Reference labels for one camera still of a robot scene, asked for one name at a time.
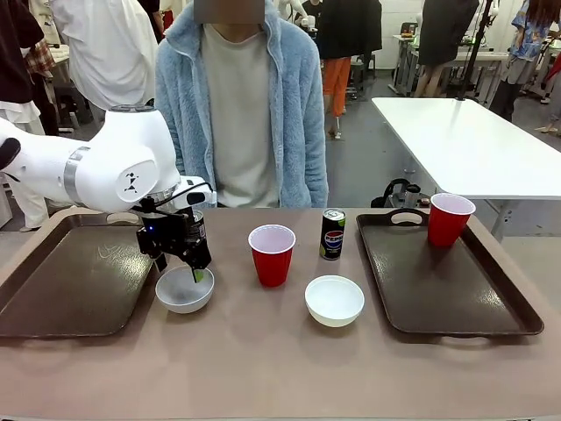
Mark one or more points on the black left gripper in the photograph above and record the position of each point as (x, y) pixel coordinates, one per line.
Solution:
(177, 234)

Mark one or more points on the white bowl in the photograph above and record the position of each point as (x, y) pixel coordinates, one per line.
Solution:
(334, 302)
(177, 296)

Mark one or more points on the black Pepsi can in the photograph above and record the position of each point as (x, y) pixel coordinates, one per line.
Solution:
(200, 226)
(332, 239)

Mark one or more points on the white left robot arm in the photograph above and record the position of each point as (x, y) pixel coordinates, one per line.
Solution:
(109, 149)

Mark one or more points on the red plastic cup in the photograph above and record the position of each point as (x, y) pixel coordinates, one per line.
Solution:
(271, 263)
(447, 228)

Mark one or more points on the dark brown serving tray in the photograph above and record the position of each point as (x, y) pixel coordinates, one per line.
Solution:
(438, 289)
(74, 280)

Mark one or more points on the light blue fleece jacket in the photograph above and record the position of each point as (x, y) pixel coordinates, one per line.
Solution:
(184, 114)

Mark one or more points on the white t-shirt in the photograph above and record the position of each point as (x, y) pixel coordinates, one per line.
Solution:
(241, 123)

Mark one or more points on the person in white garment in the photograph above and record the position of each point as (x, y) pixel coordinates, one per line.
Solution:
(109, 48)

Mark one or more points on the person in orange trousers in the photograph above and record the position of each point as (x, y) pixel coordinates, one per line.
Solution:
(339, 66)

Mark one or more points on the person in dark top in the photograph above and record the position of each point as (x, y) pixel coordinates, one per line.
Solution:
(17, 61)

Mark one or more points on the white folding table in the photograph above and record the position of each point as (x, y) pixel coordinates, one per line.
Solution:
(464, 144)

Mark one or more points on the person in black dress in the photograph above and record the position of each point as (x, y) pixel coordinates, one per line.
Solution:
(442, 39)

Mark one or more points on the black tripod pole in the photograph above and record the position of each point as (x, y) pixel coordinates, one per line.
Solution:
(475, 48)

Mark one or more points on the white background desk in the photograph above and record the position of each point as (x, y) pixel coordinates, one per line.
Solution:
(486, 59)

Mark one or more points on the person in blue patterned shirt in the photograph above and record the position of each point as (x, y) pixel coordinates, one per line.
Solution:
(523, 52)

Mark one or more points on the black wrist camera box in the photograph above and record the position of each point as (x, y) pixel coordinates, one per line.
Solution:
(146, 241)

